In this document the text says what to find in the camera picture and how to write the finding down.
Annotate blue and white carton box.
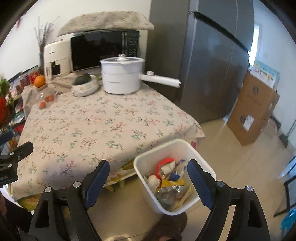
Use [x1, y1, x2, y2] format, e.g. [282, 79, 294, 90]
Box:
[169, 159, 187, 181]

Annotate white trash bin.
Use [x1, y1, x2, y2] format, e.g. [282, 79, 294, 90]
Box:
[133, 139, 216, 216]

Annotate glass jar with wooden lid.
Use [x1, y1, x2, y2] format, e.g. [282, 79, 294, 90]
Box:
[36, 83, 56, 109]

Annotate large orange fruit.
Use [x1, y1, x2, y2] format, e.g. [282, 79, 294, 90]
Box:
[34, 75, 46, 88]

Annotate yellow crumpled wrapper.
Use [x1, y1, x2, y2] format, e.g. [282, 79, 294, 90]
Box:
[160, 178, 185, 189]

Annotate crumpled white tissue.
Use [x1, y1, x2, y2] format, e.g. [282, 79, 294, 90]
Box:
[147, 174, 161, 193]

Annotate red soda can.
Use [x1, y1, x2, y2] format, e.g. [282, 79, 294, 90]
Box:
[155, 158, 176, 179]

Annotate lower cardboard box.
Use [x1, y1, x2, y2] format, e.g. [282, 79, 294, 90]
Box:
[227, 101, 268, 146]

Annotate cardboard box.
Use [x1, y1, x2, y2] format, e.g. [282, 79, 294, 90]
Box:
[227, 101, 268, 146]
[238, 72, 280, 120]

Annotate stacked white bowls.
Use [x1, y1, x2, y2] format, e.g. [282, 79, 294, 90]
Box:
[71, 75, 99, 97]

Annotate dark green squash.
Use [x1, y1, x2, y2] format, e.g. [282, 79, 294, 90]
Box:
[73, 73, 92, 86]

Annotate white air fryer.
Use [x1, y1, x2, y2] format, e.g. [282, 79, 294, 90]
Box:
[44, 40, 71, 80]

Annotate upper cardboard box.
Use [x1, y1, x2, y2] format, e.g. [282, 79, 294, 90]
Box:
[238, 72, 280, 120]

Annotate black microwave oven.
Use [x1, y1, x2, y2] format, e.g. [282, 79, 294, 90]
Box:
[70, 30, 139, 72]

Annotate white electric pot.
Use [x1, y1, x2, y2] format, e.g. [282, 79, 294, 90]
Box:
[100, 54, 181, 95]

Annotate blue yellow poster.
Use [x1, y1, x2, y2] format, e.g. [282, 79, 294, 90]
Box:
[251, 61, 280, 90]

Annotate floral microwave cover cloth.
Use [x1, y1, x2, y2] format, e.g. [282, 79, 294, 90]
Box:
[58, 11, 154, 36]

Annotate grey refrigerator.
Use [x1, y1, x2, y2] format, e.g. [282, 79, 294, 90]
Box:
[145, 0, 254, 123]

